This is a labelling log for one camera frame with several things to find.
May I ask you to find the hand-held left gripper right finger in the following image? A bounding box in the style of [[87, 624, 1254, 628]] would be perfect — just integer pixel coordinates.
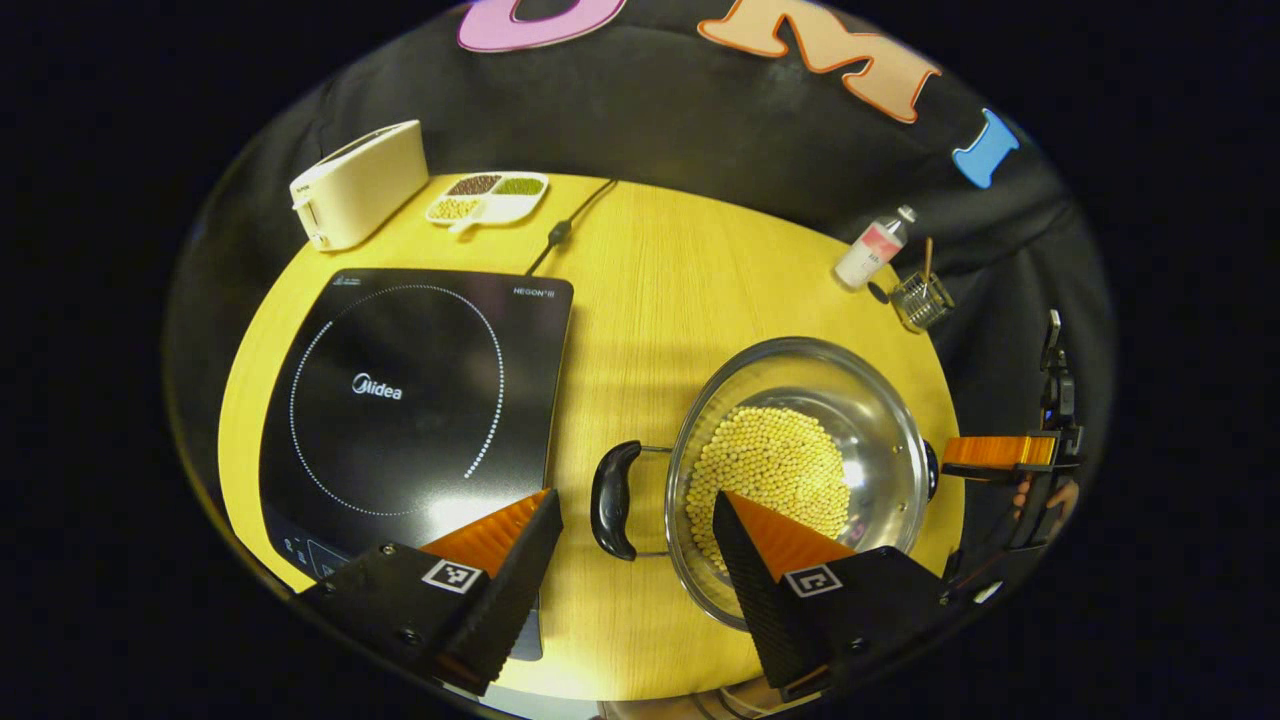
[[711, 490, 962, 704]]

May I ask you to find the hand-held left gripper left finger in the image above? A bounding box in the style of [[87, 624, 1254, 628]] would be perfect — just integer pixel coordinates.
[[295, 488, 565, 698]]

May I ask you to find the steel pot with soybeans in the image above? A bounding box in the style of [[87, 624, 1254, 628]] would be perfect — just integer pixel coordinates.
[[590, 336, 942, 634]]

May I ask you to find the black induction cooktop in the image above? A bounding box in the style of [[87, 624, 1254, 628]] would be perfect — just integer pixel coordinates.
[[258, 267, 576, 663]]

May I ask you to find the clear glass holder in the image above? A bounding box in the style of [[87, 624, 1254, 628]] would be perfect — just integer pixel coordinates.
[[889, 272, 957, 335]]

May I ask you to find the small bottle with pink label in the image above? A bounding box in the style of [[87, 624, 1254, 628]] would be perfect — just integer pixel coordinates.
[[834, 205, 918, 292]]

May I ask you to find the white divided dish with beans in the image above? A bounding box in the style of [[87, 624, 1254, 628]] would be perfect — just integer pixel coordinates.
[[425, 171, 551, 237]]

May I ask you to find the white toaster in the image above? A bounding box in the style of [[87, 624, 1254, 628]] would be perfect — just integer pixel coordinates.
[[289, 120, 431, 253]]

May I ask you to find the black power cable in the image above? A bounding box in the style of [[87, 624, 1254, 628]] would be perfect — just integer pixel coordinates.
[[524, 179, 619, 277]]

